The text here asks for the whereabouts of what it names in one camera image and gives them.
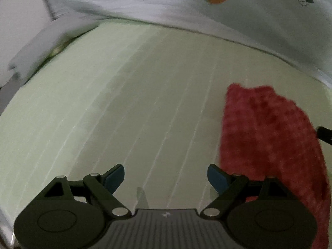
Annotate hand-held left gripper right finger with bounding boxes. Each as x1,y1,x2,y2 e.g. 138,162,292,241
201,164,289,217

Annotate red checked garment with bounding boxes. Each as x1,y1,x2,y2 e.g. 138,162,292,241
219,83,332,249

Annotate green checked bed mat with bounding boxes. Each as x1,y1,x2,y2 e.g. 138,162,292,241
0,19,331,239

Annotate white padded cloth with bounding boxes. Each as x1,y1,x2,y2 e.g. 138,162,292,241
8,18,100,81

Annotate carrot print light sheet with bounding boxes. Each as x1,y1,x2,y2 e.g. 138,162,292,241
36,0,332,86

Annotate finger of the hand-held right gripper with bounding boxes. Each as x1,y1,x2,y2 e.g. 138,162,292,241
317,126,332,146

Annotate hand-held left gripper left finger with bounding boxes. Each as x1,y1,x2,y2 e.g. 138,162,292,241
43,164,131,217

